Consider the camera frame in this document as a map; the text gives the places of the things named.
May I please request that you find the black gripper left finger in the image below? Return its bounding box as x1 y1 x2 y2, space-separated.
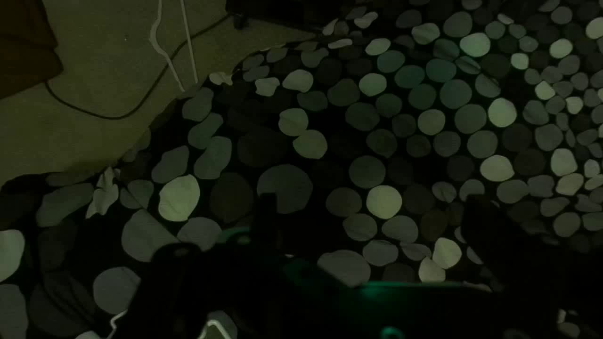
253 190 283 254

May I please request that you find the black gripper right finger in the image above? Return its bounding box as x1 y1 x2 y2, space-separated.
462 192 551 291

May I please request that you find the white coat hanger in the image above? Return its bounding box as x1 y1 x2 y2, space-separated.
148 0 200 94

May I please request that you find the pebble pattern duvet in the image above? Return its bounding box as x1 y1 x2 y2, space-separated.
0 0 603 339

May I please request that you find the dark object on floor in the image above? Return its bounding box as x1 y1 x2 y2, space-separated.
0 0 67 101

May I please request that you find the thin black floor cable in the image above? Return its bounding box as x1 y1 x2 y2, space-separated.
42 13 236 122

